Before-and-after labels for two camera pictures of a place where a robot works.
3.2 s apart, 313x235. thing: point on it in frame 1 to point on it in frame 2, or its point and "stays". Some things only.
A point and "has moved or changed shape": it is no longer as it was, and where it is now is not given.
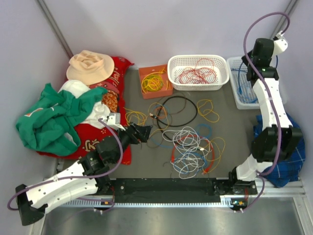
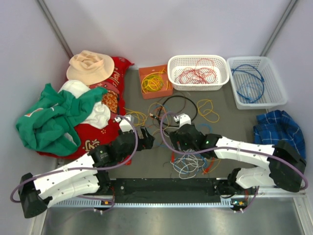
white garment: (99, 111) stays
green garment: (47, 126) stays
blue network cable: (240, 90) has moved or changed shape
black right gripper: (245, 59) to (176, 137)
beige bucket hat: (89, 67) stays
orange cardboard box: (155, 82) stays
